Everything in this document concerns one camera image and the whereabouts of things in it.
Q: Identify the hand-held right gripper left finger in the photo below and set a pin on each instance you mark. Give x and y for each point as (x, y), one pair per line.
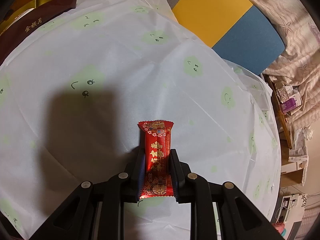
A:
(141, 172)

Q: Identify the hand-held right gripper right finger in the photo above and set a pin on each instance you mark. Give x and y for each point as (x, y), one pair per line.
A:
(173, 175)

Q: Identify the red gold-print snack packet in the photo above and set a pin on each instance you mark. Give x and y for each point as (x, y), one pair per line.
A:
(157, 155)

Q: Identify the dark red gold-lined box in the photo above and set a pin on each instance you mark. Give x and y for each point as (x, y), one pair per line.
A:
(30, 20)

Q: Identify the white appliance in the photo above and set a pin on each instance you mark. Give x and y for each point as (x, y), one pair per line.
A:
(287, 205)

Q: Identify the wooden side table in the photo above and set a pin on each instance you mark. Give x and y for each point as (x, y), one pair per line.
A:
(282, 120)

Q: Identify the purple small box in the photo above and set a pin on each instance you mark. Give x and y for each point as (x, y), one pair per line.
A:
(290, 105)

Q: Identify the glittery tissue box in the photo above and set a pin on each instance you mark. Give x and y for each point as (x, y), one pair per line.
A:
(282, 91)

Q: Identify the grey yellow blue chair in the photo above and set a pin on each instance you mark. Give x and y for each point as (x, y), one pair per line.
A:
(212, 12)

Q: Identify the pale printed curtain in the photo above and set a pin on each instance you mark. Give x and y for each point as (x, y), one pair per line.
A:
(295, 17)

